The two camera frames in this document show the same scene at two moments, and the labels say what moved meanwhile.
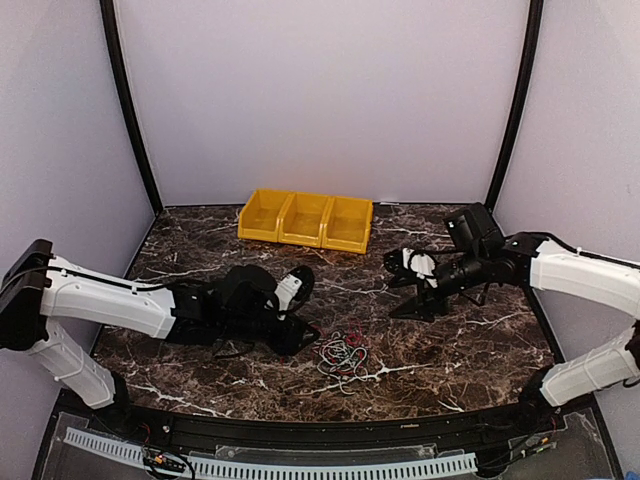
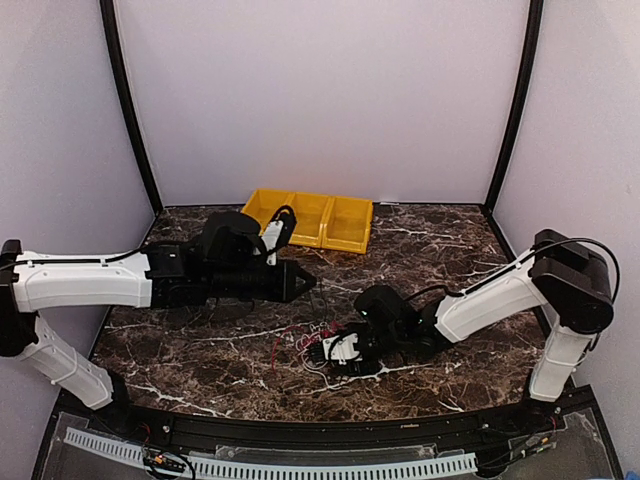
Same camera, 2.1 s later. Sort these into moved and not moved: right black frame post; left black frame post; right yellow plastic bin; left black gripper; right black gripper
Moved: left black gripper; right black gripper
Not moved: left black frame post; right black frame post; right yellow plastic bin
